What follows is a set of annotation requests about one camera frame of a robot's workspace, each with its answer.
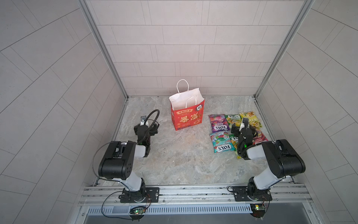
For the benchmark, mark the circuit board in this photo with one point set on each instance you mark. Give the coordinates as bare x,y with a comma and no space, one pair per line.
139,210
258,210

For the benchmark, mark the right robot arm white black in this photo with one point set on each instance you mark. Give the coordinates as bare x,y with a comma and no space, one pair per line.
283,161

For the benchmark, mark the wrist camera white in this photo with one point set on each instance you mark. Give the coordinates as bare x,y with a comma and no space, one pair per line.
143,120
244,123

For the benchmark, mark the purple snack packet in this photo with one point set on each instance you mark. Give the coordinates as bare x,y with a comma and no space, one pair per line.
218,123

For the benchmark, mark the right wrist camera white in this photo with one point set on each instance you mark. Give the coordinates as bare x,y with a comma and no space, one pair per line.
244,123

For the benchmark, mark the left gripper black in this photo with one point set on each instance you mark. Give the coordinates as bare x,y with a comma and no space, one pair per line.
151,133

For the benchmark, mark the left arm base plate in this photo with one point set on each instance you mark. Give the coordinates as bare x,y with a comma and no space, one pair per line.
149,194

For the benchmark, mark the yellow snack packet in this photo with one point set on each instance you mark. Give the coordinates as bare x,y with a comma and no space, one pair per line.
253,119

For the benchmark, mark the aluminium mounting rail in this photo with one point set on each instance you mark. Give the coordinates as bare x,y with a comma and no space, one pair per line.
198,194

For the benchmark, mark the red paper gift bag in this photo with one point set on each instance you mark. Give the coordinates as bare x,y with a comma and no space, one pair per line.
187,107

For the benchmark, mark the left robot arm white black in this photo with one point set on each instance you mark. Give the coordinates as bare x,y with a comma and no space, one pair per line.
118,161

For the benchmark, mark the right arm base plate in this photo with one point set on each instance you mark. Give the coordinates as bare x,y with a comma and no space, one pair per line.
247,194

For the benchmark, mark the left circuit board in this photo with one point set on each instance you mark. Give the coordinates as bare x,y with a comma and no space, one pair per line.
139,210

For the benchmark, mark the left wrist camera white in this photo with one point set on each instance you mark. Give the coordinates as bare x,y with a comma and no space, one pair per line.
143,120

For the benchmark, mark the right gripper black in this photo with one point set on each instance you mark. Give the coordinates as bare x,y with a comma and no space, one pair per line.
237,129

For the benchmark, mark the right circuit board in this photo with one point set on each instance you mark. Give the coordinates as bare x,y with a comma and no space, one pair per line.
258,210

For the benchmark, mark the lime green snack packet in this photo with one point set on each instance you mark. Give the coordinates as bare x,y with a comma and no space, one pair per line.
234,141

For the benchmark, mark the teal snack packet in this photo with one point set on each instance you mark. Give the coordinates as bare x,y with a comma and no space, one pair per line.
221,142

